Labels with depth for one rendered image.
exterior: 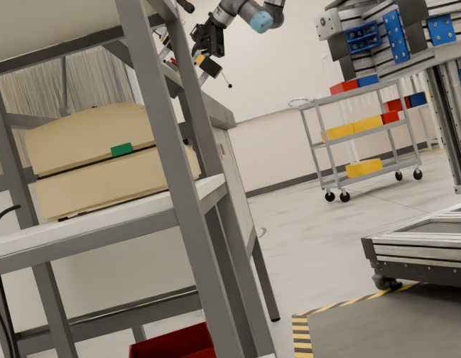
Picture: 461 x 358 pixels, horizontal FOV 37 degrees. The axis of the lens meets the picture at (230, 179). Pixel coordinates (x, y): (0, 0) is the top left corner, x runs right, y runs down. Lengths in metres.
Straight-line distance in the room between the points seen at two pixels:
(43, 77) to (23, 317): 1.76
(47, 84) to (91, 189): 2.08
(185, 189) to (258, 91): 9.78
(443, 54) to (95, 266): 1.34
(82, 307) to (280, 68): 9.28
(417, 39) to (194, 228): 1.44
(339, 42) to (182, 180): 1.77
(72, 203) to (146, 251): 0.38
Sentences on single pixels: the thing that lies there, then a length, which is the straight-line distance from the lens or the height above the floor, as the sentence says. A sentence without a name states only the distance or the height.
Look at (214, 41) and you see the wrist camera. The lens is 2.45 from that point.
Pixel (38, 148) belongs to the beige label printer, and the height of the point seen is 0.80.
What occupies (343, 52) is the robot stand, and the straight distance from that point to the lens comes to 2.67.
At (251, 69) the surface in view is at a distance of 10.78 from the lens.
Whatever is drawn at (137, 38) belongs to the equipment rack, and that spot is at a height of 0.89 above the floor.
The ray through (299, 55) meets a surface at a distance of 10.85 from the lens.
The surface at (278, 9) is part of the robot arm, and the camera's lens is 2.53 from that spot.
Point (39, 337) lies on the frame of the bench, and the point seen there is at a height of 0.39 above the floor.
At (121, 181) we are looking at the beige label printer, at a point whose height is 0.70.
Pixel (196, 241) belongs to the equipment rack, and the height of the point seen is 0.59.
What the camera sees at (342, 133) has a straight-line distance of 6.45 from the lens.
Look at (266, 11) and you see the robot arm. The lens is 2.42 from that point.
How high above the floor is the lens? 0.69
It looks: 2 degrees down
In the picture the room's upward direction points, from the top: 16 degrees counter-clockwise
